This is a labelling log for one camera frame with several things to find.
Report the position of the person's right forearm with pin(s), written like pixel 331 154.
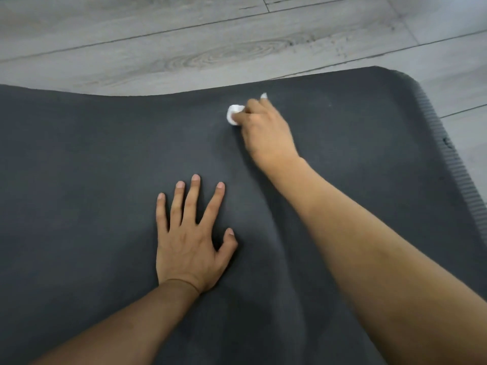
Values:
pixel 380 262

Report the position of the person's left forearm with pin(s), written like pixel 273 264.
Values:
pixel 125 330

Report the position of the person's left hand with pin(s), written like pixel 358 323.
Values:
pixel 186 254

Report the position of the white tissue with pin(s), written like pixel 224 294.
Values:
pixel 233 110

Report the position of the person's right hand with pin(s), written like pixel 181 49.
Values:
pixel 268 140

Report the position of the dark grey yoga mat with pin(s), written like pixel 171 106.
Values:
pixel 76 167

